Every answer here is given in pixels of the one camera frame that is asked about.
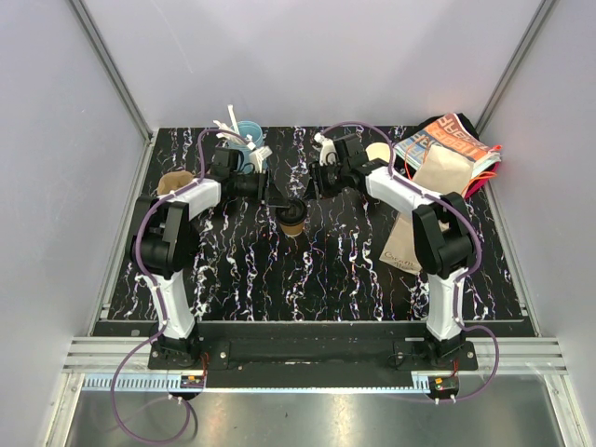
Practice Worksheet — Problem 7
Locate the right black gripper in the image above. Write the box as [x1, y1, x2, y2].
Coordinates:
[302, 160, 349, 203]

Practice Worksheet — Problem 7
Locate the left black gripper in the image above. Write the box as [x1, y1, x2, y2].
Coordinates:
[231, 169, 290, 210]

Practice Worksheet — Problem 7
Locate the black plastic cup lid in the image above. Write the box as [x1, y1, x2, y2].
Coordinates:
[276, 198, 307, 225]

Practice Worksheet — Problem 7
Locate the single brown paper cup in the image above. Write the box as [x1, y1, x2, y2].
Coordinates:
[278, 220, 305, 237]

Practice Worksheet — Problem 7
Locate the cardboard cup carrier stack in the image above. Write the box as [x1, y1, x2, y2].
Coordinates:
[156, 170, 195, 196]

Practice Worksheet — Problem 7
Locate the brown paper takeout bag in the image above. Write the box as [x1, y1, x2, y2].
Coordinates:
[380, 144, 474, 275]

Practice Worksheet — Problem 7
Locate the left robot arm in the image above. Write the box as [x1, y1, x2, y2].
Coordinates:
[127, 146, 290, 369]

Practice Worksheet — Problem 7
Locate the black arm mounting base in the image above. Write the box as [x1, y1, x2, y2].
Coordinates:
[148, 321, 478, 372]

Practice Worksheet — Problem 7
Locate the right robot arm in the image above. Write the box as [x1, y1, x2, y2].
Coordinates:
[303, 132, 481, 370]

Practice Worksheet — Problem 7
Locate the blue cup with stirrers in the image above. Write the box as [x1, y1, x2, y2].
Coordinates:
[227, 121, 264, 173]

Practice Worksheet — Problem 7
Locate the stack of paper cups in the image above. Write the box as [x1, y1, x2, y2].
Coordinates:
[365, 142, 392, 163]

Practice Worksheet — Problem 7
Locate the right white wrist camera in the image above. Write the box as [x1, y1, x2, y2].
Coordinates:
[314, 132, 338, 166]

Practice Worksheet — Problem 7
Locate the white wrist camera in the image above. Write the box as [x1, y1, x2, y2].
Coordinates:
[314, 132, 338, 166]
[249, 146, 272, 173]

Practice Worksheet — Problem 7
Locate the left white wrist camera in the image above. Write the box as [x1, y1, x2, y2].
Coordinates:
[249, 146, 272, 173]

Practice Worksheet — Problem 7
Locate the left aluminium corner post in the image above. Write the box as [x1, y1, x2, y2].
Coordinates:
[67, 0, 157, 143]

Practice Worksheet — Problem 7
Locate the aluminium corner post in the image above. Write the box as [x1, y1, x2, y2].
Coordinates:
[475, 0, 558, 134]
[67, 0, 157, 143]

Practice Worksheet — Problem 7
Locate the aluminium frame rail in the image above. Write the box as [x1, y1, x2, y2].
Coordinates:
[62, 337, 567, 394]

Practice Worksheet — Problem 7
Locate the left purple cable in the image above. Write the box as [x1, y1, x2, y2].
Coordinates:
[110, 128, 243, 443]

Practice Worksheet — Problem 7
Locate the right aluminium corner post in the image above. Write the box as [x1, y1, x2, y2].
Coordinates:
[475, 0, 558, 134]

